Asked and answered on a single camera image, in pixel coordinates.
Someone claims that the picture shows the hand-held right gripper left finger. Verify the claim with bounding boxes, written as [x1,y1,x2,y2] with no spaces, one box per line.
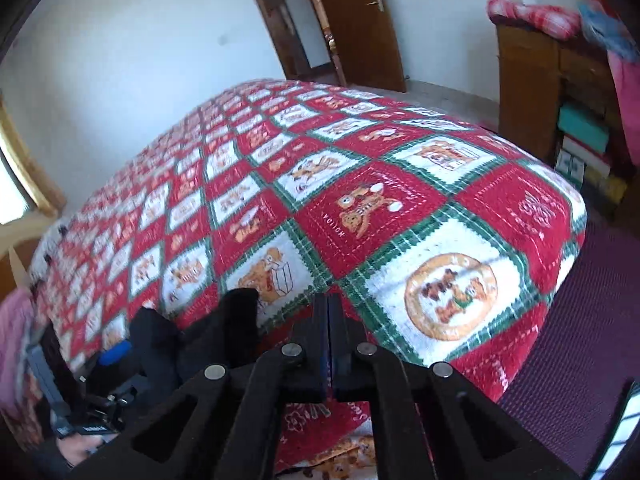
[70,294,329,480]

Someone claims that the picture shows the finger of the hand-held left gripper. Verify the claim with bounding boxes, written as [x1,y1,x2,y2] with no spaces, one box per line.
[96,341,134,368]
[26,342,77,428]

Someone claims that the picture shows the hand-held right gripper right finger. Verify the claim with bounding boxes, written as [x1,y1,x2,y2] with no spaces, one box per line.
[328,295,582,480]

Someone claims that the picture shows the black pants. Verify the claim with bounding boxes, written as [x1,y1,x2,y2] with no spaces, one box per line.
[127,287,261,401]

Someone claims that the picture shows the person's left hand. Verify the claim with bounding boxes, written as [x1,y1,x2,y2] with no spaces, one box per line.
[59,434,120,467]

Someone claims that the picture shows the pink folded blanket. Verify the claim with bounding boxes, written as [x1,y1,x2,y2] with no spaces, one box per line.
[0,287,37,411]

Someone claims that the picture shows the white patterned pillow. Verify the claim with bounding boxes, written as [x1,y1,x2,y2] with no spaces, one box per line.
[29,214,69,282]

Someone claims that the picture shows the cream wooden headboard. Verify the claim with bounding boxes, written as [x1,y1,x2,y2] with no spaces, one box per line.
[0,221,42,297]

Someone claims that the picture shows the red printed bed cover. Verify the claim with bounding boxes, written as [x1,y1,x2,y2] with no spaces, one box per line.
[0,77,589,480]

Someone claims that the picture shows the window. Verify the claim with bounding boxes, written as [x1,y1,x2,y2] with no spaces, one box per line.
[0,150,37,226]

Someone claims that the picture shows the narrow yellow curtain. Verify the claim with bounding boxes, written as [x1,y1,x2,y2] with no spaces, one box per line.
[0,91,67,219]

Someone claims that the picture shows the purple floor rug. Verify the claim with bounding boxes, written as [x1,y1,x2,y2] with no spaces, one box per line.
[495,200,640,477]

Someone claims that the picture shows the white and teal object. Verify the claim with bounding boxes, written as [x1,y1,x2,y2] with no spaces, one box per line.
[584,379,640,480]

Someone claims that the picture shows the green and white box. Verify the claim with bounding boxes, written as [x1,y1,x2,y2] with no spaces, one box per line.
[554,150,587,184]

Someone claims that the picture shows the yellow box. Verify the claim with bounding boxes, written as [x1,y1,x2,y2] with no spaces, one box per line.
[582,165,629,207]

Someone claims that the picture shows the brown wooden door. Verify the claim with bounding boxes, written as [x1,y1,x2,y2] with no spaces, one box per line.
[306,0,407,94]

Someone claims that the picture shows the teal box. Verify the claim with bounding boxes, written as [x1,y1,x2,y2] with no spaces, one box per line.
[557,102,612,149]

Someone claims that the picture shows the brown wooden cabinet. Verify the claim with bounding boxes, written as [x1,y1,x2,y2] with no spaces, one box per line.
[495,22,637,182]

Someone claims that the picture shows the pink cloth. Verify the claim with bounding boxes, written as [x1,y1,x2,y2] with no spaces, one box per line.
[607,52,640,162]

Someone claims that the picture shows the red plaid cloth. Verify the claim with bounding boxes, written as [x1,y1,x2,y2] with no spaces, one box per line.
[487,0,584,42]

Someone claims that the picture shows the blue cloth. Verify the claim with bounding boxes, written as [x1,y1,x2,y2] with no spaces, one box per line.
[577,0,640,62]

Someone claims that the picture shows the brown door frame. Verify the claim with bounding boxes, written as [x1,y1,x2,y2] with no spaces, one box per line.
[238,0,349,87]

